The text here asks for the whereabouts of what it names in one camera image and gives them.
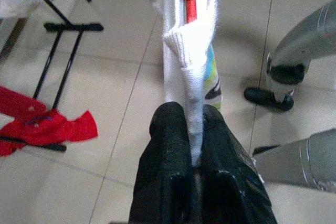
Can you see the clothes rack with silver rail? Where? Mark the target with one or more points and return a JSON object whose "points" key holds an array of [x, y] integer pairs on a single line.
{"points": [[73, 26]]}

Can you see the black robot foot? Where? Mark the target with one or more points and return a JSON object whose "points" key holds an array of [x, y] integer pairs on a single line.
{"points": [[267, 99]]}

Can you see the red garment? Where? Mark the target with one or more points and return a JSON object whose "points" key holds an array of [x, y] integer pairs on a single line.
{"points": [[47, 129]]}

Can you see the white shirt with colourful print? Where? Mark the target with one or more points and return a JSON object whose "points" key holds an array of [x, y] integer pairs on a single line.
{"points": [[194, 51]]}

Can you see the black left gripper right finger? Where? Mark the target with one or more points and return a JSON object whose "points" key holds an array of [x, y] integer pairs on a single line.
{"points": [[231, 176]]}

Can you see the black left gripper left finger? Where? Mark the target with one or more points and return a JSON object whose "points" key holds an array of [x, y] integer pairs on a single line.
{"points": [[162, 169]]}

